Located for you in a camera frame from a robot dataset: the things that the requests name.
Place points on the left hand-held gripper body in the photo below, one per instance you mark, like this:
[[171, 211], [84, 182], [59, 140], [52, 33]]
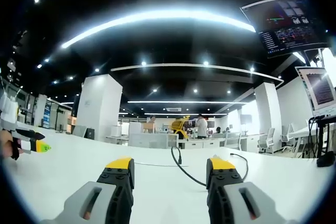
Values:
[[8, 113]]

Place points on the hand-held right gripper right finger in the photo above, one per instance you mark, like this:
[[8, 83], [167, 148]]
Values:
[[225, 195]]

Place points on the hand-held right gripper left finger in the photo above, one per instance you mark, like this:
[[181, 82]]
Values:
[[110, 195]]

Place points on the white desk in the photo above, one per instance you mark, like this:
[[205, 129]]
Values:
[[162, 197]]

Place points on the white desk partition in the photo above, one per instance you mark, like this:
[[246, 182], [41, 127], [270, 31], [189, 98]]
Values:
[[152, 140]]

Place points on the person's left hand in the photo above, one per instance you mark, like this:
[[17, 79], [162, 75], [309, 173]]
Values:
[[6, 145]]

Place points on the white office chair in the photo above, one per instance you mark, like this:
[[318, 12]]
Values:
[[287, 137], [266, 140], [233, 141]]

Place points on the small dark monitor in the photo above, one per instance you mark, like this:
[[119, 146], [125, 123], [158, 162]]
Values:
[[90, 133]]

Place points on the yellow cart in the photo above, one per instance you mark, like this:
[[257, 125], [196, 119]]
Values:
[[180, 127]]

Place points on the white-framed monitor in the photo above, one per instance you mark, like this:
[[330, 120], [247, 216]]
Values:
[[319, 90]]

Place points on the long curved ceiling light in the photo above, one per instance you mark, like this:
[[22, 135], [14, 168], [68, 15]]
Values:
[[147, 18]]

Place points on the large hanging dark screen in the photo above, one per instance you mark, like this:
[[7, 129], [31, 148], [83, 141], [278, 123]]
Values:
[[284, 26]]

